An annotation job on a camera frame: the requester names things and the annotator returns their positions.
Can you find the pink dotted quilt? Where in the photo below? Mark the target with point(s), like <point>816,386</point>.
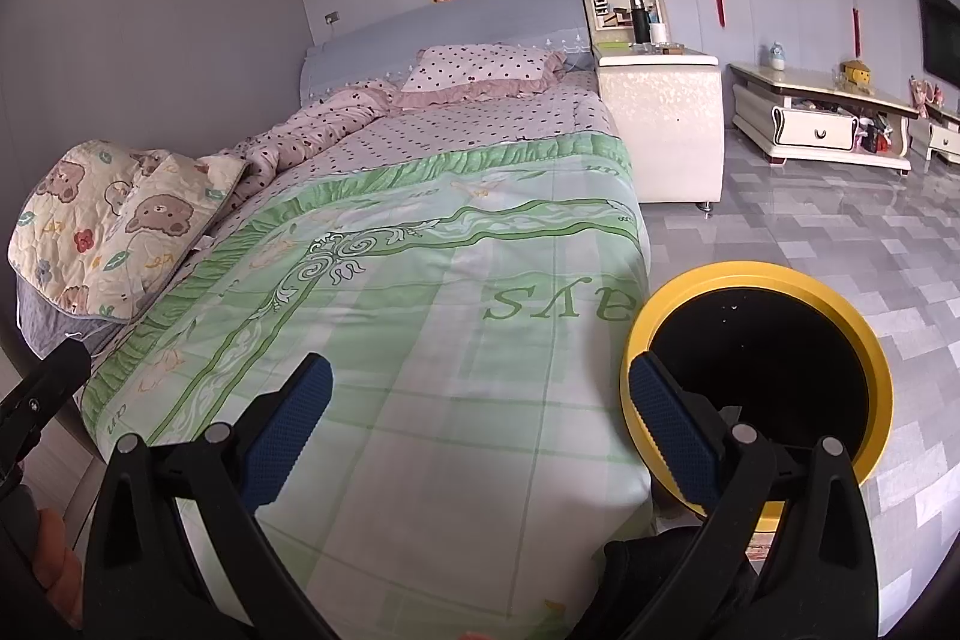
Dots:
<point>315,134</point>

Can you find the green patterned bedspread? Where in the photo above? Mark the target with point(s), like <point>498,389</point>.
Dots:
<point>450,385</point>

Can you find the person's left hand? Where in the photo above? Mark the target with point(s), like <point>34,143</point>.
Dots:
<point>58,565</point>

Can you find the pink dotted bed sheet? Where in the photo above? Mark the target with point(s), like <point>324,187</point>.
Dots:
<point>480,138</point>

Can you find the small white tv cabinet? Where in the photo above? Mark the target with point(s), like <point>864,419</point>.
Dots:
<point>941,141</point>

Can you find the green flat box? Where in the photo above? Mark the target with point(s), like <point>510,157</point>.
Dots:
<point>611,43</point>

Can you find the pink doll figure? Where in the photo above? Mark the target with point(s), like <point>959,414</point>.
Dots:
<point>924,91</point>

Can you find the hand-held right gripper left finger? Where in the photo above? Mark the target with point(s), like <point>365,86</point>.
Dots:
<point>289,430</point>

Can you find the yellow toy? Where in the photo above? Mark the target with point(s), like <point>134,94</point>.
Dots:
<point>855,74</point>

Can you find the white nightstand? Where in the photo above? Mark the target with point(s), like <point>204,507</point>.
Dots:
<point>660,123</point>

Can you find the blue white figurine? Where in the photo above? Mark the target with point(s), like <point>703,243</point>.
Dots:
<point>776,55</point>

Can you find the black thermos bottle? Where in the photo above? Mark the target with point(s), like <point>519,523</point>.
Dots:
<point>639,19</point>

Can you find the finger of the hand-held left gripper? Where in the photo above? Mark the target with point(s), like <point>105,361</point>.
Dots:
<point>52,381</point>

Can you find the bear print quilt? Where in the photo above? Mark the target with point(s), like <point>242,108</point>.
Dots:
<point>135,220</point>

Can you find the pile of shelf toys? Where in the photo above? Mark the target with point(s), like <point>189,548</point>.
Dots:
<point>874,134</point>

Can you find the black wall television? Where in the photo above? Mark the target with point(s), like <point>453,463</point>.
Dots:
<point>941,33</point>

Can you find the large white tv cabinet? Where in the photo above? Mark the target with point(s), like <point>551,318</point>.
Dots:
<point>810,134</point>

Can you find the yellow rimmed pink trash bin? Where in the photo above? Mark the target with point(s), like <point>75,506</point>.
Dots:
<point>757,277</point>

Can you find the white cup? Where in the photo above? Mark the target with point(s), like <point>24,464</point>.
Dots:
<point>658,33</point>

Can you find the grey bed headboard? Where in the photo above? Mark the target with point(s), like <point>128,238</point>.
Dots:
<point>450,18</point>

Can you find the pink dotted pillow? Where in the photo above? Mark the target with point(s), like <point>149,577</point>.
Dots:
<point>480,70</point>

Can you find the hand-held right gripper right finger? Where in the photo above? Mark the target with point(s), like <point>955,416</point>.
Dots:
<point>671,422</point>

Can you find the person's right leg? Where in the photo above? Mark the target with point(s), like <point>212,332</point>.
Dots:
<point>660,587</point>

